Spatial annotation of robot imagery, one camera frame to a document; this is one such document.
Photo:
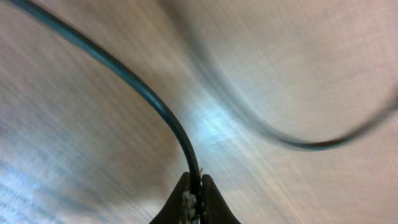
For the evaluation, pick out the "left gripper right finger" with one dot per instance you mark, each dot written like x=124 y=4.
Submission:
x=214 y=210

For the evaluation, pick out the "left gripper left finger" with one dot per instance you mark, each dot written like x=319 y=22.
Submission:
x=180 y=207

